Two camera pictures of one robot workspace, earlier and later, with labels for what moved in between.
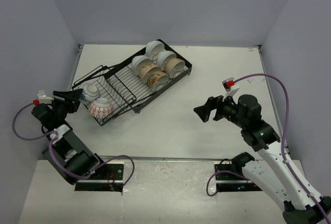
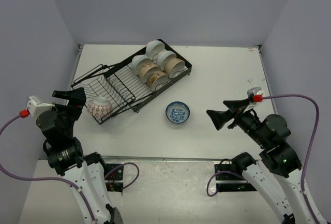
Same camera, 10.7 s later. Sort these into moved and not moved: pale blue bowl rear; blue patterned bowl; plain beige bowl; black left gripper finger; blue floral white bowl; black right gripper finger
Moved: blue floral white bowl; black right gripper finger
Not moved: pale blue bowl rear; black left gripper finger; plain beige bowl; blue patterned bowl
